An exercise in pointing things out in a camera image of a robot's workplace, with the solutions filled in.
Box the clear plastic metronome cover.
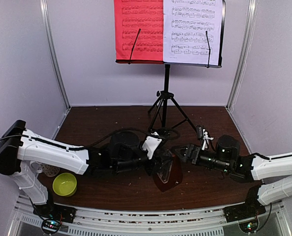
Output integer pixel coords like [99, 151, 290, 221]
[157, 150, 173, 184]

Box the brown wooden metronome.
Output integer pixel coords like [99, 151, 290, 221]
[158, 155, 183, 192]

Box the black perforated music stand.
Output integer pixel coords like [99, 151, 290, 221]
[115, 0, 227, 138]

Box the white sheet music page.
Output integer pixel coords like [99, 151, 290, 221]
[163, 0, 226, 68]

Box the red sheet music page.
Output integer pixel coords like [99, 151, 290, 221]
[114, 0, 163, 62]

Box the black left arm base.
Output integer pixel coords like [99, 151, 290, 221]
[32, 204, 76, 223]

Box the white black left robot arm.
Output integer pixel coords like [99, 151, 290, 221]
[0, 120, 165, 218]

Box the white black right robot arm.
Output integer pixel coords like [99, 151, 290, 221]
[172, 135, 292, 217]

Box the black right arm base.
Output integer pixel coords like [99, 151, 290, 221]
[223, 199, 266, 223]

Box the lime green bowl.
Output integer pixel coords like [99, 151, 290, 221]
[52, 173, 77, 197]

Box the patterned mug yellow inside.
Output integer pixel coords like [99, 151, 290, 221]
[37, 164, 60, 177]

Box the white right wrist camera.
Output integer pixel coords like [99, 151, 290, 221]
[196, 125, 214, 150]

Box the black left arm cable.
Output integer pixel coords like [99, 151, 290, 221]
[0, 127, 181, 170]

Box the aluminium front rail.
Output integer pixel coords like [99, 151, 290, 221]
[6, 194, 292, 236]

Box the right aluminium frame post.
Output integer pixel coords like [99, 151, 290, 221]
[227, 0, 258, 113]

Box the aluminium frame post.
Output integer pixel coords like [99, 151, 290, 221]
[39, 0, 71, 111]
[227, 0, 258, 113]

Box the left aluminium frame post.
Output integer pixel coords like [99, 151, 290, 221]
[39, 0, 71, 111]

